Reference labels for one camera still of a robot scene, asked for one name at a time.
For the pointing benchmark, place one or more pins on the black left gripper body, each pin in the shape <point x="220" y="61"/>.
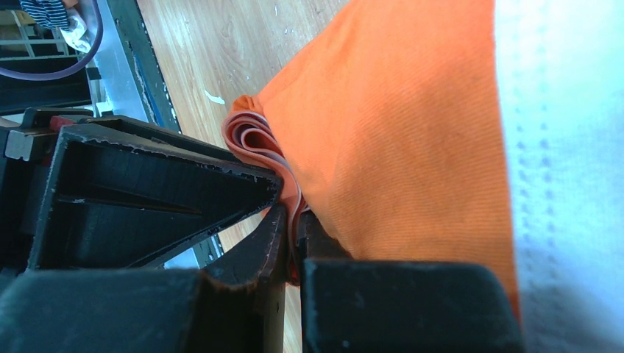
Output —
<point x="26" y="151"/>

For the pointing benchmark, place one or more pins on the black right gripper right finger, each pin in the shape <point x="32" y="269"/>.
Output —
<point x="353" y="305"/>

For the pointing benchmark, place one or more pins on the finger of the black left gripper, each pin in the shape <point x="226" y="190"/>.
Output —
<point x="114" y="199"/>

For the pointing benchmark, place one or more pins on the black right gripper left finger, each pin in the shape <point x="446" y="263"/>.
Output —
<point x="236" y="304"/>

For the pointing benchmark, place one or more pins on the orange underwear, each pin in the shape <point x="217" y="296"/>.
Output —
<point x="387" y="127"/>

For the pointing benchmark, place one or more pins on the grey striped underwear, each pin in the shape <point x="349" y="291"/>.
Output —
<point x="47" y="13"/>

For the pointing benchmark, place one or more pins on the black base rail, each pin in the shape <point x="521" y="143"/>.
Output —
<point x="147" y="78"/>

